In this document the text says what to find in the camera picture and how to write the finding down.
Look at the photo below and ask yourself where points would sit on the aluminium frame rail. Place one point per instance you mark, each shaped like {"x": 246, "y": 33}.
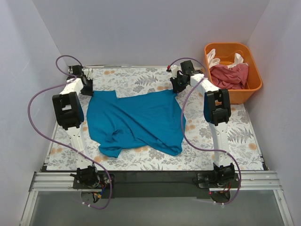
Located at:
{"x": 53, "y": 201}

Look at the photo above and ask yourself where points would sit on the pink t shirt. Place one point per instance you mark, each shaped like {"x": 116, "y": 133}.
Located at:
{"x": 229, "y": 78}

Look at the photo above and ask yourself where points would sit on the white t shirt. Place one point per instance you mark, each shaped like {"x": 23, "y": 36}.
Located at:
{"x": 212, "y": 61}

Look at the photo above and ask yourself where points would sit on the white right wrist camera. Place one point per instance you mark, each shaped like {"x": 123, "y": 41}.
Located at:
{"x": 174, "y": 70}

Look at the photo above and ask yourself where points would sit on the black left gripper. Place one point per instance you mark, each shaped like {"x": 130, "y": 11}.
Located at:
{"x": 87, "y": 89}

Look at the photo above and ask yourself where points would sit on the orange plastic bin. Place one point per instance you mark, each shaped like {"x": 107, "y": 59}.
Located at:
{"x": 225, "y": 51}

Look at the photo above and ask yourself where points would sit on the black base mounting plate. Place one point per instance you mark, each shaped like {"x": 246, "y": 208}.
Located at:
{"x": 154, "y": 184}

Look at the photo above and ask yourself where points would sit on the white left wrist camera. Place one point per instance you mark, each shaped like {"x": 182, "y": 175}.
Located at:
{"x": 88, "y": 72}

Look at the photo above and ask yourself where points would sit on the blue t shirt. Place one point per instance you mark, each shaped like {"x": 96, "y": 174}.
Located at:
{"x": 153, "y": 119}

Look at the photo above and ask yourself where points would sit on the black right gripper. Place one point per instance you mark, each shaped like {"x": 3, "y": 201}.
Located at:
{"x": 177, "y": 85}

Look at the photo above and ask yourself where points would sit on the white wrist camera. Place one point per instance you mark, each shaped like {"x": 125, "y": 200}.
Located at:
{"x": 88, "y": 72}
{"x": 174, "y": 70}

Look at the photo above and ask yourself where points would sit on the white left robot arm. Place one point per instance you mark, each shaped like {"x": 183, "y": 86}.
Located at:
{"x": 70, "y": 116}

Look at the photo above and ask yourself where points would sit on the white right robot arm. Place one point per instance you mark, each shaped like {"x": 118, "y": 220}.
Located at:
{"x": 217, "y": 113}

